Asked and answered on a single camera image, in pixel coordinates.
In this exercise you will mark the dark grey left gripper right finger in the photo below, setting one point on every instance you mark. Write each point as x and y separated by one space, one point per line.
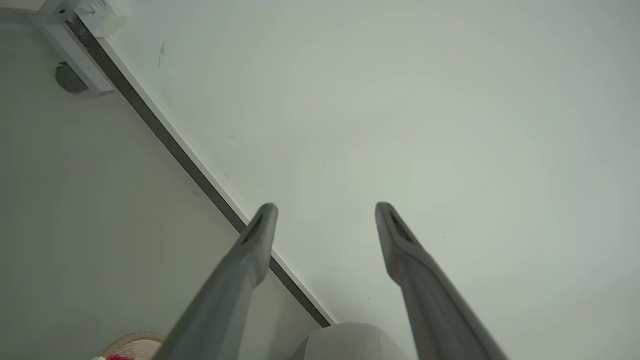
435 310

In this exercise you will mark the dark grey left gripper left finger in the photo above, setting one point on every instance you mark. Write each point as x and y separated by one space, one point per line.
220 305

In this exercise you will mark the red number 23 jersey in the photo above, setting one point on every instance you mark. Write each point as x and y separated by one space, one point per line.
119 357

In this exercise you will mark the beige laundry basket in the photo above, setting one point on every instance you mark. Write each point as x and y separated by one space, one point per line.
137 345

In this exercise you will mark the grey fabric seat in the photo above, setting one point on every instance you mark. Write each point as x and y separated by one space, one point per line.
345 345

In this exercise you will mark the dark grey baseboard strip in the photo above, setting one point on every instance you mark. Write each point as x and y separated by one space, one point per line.
172 142

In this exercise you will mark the grey round floor socket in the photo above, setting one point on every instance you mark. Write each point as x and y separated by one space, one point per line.
70 79

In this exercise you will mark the white wall-mounted box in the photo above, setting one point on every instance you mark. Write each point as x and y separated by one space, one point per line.
102 17

